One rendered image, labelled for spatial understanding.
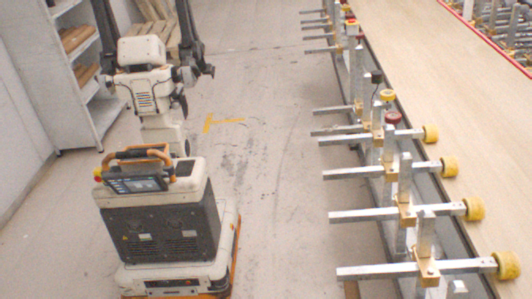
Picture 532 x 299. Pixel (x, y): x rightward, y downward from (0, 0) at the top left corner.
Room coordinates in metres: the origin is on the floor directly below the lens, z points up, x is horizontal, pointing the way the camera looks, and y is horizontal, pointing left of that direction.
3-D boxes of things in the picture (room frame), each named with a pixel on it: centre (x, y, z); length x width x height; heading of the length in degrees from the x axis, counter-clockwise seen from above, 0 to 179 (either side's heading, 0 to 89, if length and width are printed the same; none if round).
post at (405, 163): (1.13, -0.44, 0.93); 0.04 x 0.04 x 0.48; 84
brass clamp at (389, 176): (1.35, -0.46, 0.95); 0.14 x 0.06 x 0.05; 174
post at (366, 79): (1.87, -0.51, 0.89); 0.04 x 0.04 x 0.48; 84
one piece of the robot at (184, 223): (1.79, 0.61, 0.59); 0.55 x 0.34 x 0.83; 83
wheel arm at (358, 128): (1.84, -0.44, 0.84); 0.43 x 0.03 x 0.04; 84
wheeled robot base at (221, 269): (1.88, 0.60, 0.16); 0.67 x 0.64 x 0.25; 173
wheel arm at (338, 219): (1.09, -0.42, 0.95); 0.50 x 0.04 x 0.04; 84
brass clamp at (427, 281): (0.85, -0.42, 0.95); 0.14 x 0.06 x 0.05; 174
